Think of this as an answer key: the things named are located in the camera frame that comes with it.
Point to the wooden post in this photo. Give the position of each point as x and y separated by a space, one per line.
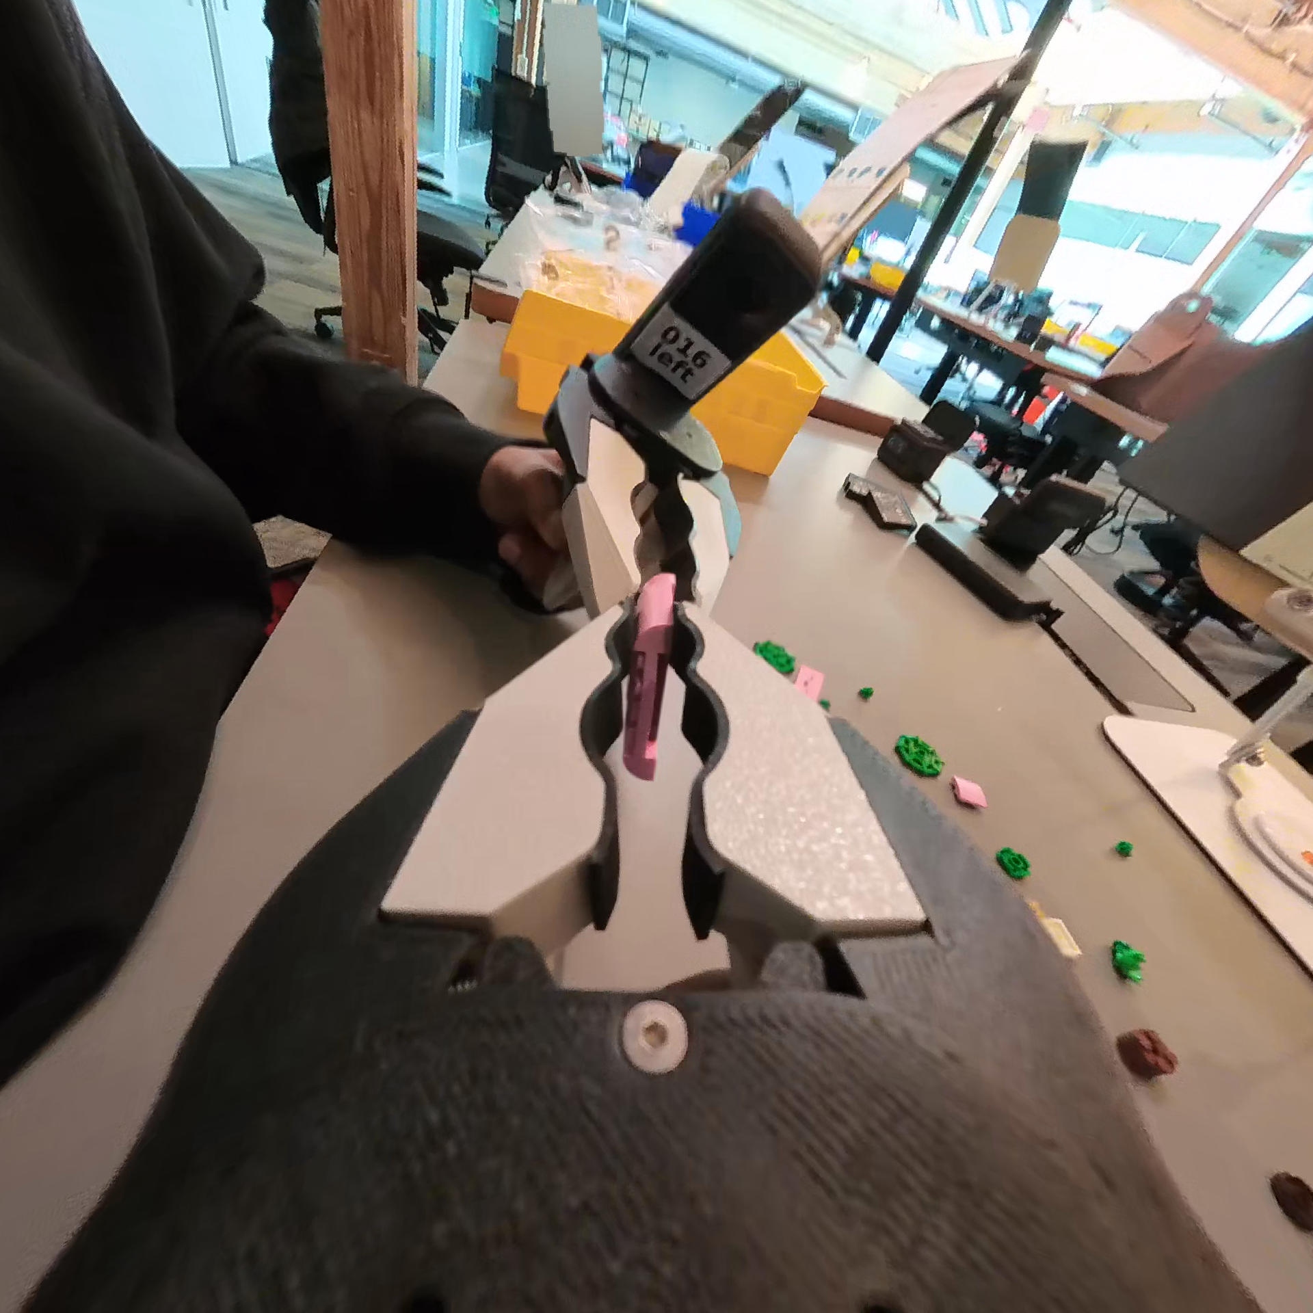
369 185

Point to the tilted wooden board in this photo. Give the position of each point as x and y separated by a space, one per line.
903 143

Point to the person's left hand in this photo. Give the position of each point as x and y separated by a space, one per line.
528 503

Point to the person's left forearm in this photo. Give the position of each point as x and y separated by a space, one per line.
390 462

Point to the clear plastic bags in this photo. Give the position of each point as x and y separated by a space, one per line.
595 256

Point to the green round plate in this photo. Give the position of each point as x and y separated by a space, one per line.
1010 865

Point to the black office chair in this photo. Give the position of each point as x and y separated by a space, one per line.
441 245

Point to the yellow plastic bin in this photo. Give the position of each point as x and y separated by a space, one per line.
543 343

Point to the black device stand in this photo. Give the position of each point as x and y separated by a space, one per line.
1046 513

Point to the green spiky leaf piece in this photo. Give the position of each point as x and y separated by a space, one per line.
1129 961

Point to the black camera case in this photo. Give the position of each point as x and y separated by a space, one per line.
910 450

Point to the hanging black jacket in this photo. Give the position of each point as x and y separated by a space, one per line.
298 123

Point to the black metal pole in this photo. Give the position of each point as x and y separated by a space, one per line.
968 175

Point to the pink curved slope brick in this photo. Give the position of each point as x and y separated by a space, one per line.
968 791

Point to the scattered small green clips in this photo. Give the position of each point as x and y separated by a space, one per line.
867 693

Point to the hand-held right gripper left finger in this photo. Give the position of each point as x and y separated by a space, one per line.
482 820

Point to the black flat device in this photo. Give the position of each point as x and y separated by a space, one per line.
880 503

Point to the wooden top office desk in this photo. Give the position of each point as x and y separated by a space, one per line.
985 328

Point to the plain green web piece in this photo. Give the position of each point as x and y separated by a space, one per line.
918 756

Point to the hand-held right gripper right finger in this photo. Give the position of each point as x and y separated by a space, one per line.
810 831

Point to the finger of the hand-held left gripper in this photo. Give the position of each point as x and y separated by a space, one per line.
718 522
605 513

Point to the white square tile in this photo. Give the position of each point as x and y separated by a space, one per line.
1057 931

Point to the pink brick block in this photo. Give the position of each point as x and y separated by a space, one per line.
648 697

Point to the person's black jacket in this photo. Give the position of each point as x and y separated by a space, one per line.
102 513

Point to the brown round brick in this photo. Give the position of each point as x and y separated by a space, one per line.
1147 1053

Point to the blue plastic bin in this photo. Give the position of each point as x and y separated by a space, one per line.
697 221

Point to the pink smiley face tile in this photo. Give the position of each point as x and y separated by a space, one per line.
808 680

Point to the dark brown lumpy piece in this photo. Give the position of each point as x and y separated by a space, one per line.
1294 1202

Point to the green web with round plate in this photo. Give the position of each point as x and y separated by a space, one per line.
774 658

